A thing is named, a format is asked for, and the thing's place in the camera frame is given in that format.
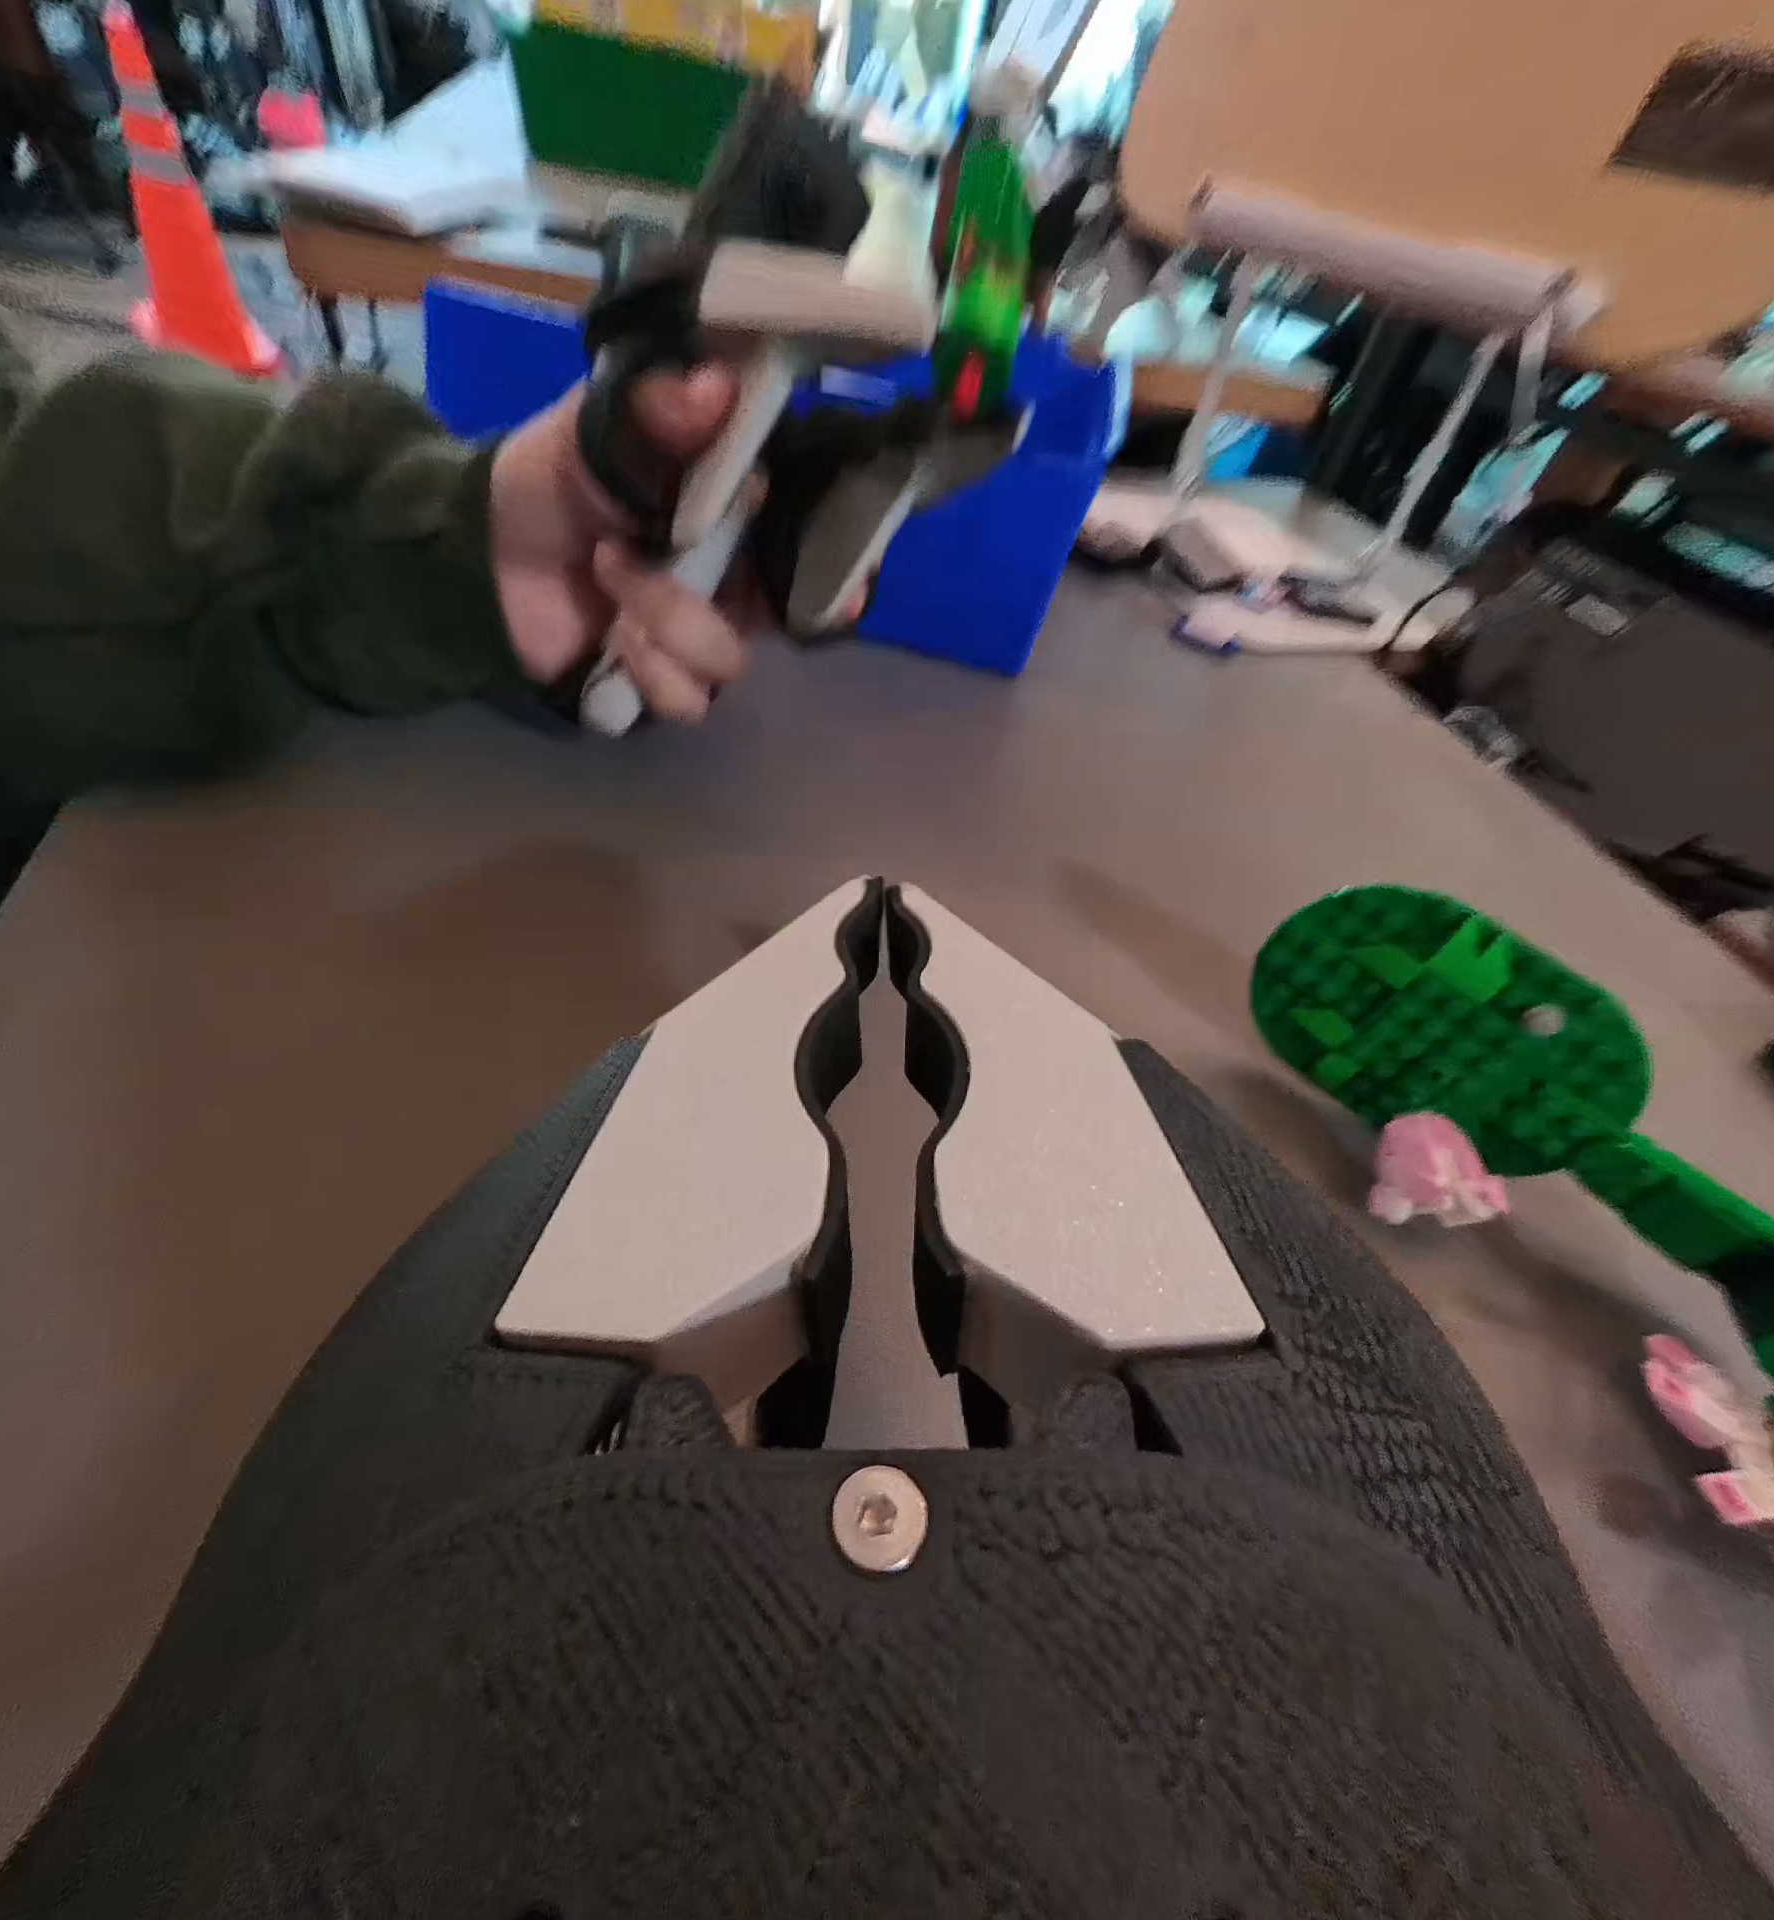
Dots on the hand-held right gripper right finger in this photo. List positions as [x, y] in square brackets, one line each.
[1082, 1201]

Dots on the green crate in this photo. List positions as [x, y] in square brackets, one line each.
[619, 104]

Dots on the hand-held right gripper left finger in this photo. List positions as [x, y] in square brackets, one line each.
[677, 1183]

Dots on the white papers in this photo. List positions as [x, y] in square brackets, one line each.
[408, 149]

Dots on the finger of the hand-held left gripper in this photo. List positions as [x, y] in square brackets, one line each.
[858, 539]
[827, 300]

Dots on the pink lego flower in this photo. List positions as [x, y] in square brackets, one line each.
[1727, 1426]
[1435, 1177]

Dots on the green lego lily pad plant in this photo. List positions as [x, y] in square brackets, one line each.
[1442, 1021]

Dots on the orange traffic cone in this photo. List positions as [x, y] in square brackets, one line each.
[182, 225]

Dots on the person's left hand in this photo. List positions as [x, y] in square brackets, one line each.
[574, 510]

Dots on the yellow box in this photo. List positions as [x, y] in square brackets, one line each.
[677, 19]

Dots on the black equipment case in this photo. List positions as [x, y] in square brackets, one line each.
[1652, 674]

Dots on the blue plastic bin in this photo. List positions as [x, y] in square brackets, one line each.
[978, 539]

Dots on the wood-edged table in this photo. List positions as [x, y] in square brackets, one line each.
[377, 261]

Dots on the white paper sheet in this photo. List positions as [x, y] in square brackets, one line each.
[1278, 616]

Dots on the tan wooden board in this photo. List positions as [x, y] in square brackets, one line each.
[1428, 134]

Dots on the blue white card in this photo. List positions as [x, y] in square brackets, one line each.
[1202, 631]

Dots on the green lego piece red stud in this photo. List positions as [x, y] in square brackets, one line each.
[986, 255]

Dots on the person's left forearm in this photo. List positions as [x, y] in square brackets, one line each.
[198, 571]

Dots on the white metal leg frame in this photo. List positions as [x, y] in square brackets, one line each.
[1369, 248]

